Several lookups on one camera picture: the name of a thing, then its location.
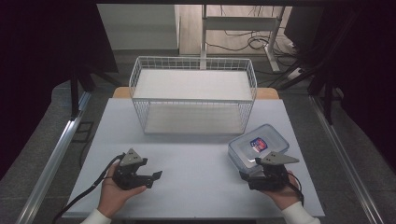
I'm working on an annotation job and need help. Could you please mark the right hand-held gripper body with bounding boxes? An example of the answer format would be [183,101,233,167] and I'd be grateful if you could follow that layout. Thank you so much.
[247,150,301,191]

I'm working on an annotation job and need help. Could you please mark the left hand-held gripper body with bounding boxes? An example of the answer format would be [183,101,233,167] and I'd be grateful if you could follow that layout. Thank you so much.
[111,147,149,191]

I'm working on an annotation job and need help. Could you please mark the clear plastic lidded container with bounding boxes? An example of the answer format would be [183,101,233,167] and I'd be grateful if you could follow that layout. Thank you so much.
[227,123,290,175]

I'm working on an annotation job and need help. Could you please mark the person's left hand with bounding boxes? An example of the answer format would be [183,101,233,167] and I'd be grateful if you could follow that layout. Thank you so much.
[97,162,148,219]

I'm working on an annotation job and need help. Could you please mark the person's right hand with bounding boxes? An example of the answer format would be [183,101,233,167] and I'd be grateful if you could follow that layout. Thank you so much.
[261,170,304,212]

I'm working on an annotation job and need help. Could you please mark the wooden board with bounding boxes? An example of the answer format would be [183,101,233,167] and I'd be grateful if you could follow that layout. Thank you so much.
[111,86,280,101]

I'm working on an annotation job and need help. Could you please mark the black metal stand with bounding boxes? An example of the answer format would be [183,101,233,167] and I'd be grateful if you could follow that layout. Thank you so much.
[68,60,122,121]
[270,55,345,126]

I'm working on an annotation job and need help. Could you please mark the white power strip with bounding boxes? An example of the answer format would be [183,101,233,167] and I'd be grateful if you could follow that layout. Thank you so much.
[285,66,305,80]

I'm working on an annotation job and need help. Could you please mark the dark curtain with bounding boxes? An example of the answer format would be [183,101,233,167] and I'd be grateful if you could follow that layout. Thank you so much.
[284,4,396,175]
[0,0,120,181]

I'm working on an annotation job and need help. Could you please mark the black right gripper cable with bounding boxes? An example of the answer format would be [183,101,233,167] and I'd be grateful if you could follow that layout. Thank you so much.
[287,172,305,207]

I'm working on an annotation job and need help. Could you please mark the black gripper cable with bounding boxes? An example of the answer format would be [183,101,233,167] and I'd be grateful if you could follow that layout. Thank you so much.
[287,172,305,207]
[50,153,126,224]

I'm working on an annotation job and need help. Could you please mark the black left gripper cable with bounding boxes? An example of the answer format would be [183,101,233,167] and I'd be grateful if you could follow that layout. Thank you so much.
[50,153,126,224]

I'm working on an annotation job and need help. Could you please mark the aluminium rail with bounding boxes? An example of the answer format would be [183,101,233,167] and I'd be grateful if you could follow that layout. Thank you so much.
[14,91,92,224]
[308,93,386,224]

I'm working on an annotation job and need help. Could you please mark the white wire basket shelf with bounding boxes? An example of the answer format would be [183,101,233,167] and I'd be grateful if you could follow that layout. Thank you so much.
[128,55,259,136]

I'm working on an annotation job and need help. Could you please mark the black floor cables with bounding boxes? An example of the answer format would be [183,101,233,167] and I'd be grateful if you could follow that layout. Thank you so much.
[205,5,304,88]

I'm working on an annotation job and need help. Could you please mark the white metal table frame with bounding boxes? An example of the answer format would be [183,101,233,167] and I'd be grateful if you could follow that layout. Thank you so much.
[200,4,287,73]

